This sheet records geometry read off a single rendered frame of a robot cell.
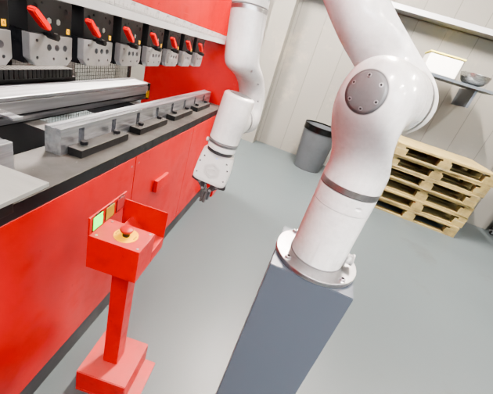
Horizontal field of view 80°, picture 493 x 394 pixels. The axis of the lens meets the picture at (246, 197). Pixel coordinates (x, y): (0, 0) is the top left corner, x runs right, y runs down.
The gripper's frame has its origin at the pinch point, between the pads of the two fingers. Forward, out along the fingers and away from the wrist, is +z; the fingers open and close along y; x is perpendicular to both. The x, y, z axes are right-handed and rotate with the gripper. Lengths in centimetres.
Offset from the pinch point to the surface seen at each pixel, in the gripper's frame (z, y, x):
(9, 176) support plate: -2.2, -35.9, -30.2
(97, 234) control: 18.7, -23.6, -13.8
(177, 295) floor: 95, -1, 47
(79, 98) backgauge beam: 6, -77, 51
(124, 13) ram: -36, -54, 35
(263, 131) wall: 77, 1, 437
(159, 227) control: 21.5, -11.7, 4.5
